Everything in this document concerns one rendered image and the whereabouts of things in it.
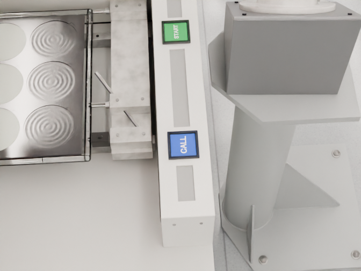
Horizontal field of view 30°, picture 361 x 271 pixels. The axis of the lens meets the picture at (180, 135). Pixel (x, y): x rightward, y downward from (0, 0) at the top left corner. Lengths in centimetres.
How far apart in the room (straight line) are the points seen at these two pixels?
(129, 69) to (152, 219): 32
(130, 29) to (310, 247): 102
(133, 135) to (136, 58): 20
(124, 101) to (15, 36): 29
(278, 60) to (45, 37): 49
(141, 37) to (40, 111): 28
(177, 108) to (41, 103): 28
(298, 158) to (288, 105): 87
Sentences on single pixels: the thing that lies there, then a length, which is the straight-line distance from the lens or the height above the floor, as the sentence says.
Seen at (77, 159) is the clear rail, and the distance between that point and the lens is 129.
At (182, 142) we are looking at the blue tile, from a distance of 122.
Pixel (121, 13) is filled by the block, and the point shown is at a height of 90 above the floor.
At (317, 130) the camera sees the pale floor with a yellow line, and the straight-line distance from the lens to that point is 240.
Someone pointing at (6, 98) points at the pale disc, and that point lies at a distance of 140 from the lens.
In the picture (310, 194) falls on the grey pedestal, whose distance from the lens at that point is 215.
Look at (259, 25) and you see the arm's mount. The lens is 127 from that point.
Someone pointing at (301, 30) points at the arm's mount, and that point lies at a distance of 129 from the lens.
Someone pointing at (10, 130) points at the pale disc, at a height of 90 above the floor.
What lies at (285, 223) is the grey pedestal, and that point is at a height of 1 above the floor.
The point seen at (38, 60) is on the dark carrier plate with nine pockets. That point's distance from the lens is 144.
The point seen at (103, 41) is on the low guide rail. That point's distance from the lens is 152.
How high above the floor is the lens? 203
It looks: 60 degrees down
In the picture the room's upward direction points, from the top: 1 degrees counter-clockwise
